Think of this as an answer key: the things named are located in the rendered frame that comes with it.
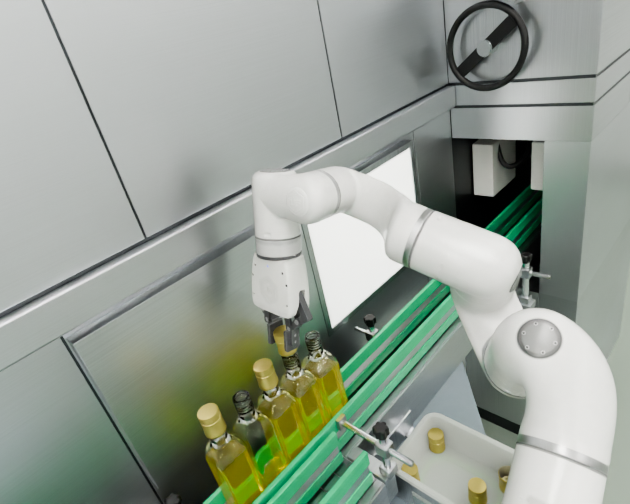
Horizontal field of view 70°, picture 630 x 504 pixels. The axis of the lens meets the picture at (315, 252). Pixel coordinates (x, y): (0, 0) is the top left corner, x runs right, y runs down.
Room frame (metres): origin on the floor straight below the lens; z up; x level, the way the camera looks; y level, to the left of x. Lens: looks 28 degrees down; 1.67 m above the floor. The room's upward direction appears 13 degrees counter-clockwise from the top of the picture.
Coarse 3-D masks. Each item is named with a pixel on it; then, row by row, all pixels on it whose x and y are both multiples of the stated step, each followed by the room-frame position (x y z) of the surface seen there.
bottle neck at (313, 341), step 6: (306, 336) 0.67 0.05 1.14; (312, 336) 0.68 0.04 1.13; (318, 336) 0.67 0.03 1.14; (306, 342) 0.67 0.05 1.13; (312, 342) 0.66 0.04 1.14; (318, 342) 0.66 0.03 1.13; (312, 348) 0.66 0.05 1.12; (318, 348) 0.66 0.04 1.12; (312, 354) 0.66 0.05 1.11; (318, 354) 0.66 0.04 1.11
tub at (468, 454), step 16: (432, 416) 0.68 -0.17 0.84; (416, 432) 0.65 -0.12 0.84; (448, 432) 0.66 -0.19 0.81; (464, 432) 0.63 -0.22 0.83; (400, 448) 0.62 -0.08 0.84; (416, 448) 0.64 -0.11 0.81; (448, 448) 0.65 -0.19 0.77; (464, 448) 0.63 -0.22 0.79; (480, 448) 0.60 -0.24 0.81; (496, 448) 0.58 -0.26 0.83; (400, 464) 0.60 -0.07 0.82; (416, 464) 0.63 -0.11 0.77; (432, 464) 0.62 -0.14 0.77; (448, 464) 0.61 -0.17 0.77; (464, 464) 0.60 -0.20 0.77; (480, 464) 0.60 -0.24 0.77; (496, 464) 0.58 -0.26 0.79; (416, 480) 0.55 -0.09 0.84; (432, 480) 0.59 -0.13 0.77; (448, 480) 0.58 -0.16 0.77; (464, 480) 0.57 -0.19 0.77; (496, 480) 0.55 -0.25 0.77; (432, 496) 0.51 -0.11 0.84; (448, 496) 0.55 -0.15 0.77; (464, 496) 0.54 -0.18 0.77; (496, 496) 0.52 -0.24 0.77
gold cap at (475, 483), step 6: (474, 480) 0.54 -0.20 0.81; (480, 480) 0.53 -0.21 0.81; (468, 486) 0.53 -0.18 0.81; (474, 486) 0.53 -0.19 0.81; (480, 486) 0.52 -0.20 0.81; (486, 486) 0.52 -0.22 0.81; (468, 492) 0.53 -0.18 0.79; (474, 492) 0.52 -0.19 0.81; (480, 492) 0.51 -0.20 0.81; (486, 492) 0.52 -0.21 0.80; (468, 498) 0.53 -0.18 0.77; (474, 498) 0.52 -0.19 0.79; (480, 498) 0.51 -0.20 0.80; (486, 498) 0.52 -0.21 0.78
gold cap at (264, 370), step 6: (258, 360) 0.61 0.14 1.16; (264, 360) 0.61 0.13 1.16; (270, 360) 0.61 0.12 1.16; (258, 366) 0.60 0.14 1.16; (264, 366) 0.59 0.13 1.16; (270, 366) 0.59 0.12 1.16; (258, 372) 0.59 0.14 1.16; (264, 372) 0.58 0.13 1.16; (270, 372) 0.59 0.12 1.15; (258, 378) 0.59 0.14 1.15; (264, 378) 0.58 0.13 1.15; (270, 378) 0.59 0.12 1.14; (276, 378) 0.60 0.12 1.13; (258, 384) 0.60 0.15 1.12; (264, 384) 0.58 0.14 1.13; (270, 384) 0.58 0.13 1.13; (276, 384) 0.59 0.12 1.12; (264, 390) 0.58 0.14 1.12
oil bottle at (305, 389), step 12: (288, 384) 0.62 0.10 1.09; (300, 384) 0.61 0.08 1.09; (312, 384) 0.62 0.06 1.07; (300, 396) 0.60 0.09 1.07; (312, 396) 0.62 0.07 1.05; (300, 408) 0.60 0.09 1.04; (312, 408) 0.61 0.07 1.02; (324, 408) 0.63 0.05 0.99; (312, 420) 0.61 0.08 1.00; (324, 420) 0.63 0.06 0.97; (312, 432) 0.60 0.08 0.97
